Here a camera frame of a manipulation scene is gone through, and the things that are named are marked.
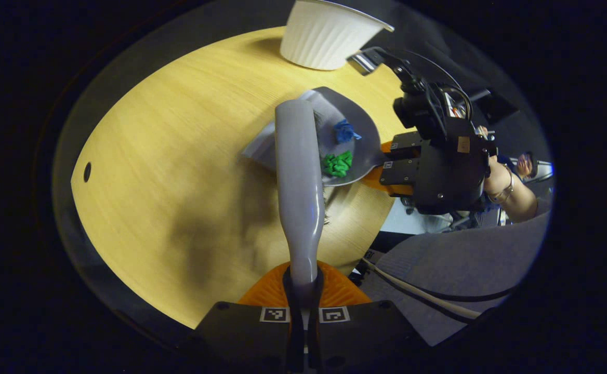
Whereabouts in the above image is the white ribbed garbage bin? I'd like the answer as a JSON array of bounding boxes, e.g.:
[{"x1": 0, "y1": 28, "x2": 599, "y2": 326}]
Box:
[{"x1": 280, "y1": 0, "x2": 395, "y2": 71}]

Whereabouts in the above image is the green paper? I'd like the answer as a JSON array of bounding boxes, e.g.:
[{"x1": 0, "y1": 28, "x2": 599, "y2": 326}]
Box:
[{"x1": 323, "y1": 151, "x2": 353, "y2": 178}]

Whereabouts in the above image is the wooden desktop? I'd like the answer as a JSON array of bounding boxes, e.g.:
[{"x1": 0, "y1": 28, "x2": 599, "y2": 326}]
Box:
[{"x1": 71, "y1": 26, "x2": 413, "y2": 329}]

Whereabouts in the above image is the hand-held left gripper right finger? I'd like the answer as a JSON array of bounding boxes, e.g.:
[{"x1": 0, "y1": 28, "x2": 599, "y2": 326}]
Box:
[{"x1": 309, "y1": 262, "x2": 429, "y2": 374}]

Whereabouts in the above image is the grey plastic dustpan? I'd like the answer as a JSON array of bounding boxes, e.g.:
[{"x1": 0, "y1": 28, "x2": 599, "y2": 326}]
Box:
[{"x1": 241, "y1": 87, "x2": 387, "y2": 186}]

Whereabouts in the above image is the white cable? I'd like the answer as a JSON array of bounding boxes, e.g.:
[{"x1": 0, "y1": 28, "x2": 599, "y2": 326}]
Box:
[{"x1": 361, "y1": 259, "x2": 483, "y2": 320}]

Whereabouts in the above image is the blue paper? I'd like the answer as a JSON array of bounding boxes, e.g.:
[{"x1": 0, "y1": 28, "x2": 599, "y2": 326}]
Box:
[{"x1": 333, "y1": 119, "x2": 362, "y2": 144}]

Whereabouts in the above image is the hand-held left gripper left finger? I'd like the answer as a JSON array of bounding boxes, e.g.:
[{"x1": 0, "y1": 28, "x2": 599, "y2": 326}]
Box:
[{"x1": 192, "y1": 262, "x2": 304, "y2": 374}]

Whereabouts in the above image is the small grey broom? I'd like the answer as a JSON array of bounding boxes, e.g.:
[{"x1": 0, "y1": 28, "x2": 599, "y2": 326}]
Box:
[{"x1": 275, "y1": 100, "x2": 327, "y2": 312}]

